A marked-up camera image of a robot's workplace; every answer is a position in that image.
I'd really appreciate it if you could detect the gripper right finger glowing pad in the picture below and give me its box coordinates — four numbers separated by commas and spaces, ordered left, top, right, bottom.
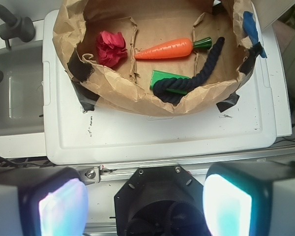
203, 161, 295, 236

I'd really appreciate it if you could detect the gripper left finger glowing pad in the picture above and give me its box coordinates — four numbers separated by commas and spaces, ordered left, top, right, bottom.
0, 167, 89, 236

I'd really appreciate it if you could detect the dark blue rope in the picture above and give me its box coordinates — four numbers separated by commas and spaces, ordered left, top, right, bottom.
152, 36, 226, 104

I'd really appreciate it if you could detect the white plastic lid tray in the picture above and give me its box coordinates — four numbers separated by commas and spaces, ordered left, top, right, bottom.
42, 10, 292, 165

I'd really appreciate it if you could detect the grey toy sink basin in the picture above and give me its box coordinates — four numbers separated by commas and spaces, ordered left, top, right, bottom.
0, 40, 46, 137

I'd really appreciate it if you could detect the green wooden block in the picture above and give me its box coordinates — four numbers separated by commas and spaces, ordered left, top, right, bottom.
148, 70, 190, 96

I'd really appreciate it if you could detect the orange plastic toy carrot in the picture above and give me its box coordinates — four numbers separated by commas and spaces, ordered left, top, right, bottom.
134, 37, 212, 59

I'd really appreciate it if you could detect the dark grey toy faucet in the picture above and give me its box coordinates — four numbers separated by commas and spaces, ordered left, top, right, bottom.
0, 4, 36, 50

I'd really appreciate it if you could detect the crumpled red paper ball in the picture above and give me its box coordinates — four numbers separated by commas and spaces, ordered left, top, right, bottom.
96, 30, 128, 68

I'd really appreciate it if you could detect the brown paper bag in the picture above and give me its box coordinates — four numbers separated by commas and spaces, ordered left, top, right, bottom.
53, 0, 255, 117

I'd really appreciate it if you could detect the aluminium extrusion rail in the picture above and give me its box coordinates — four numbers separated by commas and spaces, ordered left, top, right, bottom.
76, 145, 295, 184

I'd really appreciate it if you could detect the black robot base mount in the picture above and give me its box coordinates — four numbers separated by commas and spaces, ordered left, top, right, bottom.
114, 166, 211, 236

